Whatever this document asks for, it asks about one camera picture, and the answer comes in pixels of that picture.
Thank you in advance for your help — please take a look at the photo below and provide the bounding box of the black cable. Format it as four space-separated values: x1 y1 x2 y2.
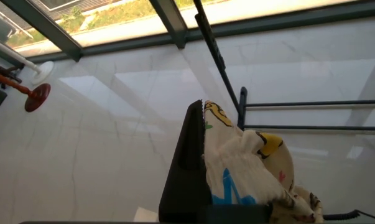
323 209 375 223

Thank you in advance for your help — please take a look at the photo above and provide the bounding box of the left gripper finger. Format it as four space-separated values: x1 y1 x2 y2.
158 100 213 223

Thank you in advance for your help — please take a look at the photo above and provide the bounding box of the white floor pipe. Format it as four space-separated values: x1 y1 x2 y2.
0 35 55 85

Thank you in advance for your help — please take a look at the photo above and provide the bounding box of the window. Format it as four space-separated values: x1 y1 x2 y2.
0 0 375 63

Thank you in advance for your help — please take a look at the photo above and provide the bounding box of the red floor pipe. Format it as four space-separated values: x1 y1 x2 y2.
0 67 52 113

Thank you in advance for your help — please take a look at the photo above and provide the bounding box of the cream printed garment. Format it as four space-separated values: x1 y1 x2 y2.
203 100 325 223

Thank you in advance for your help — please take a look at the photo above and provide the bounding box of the black clothes rack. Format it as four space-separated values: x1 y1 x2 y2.
192 0 375 133

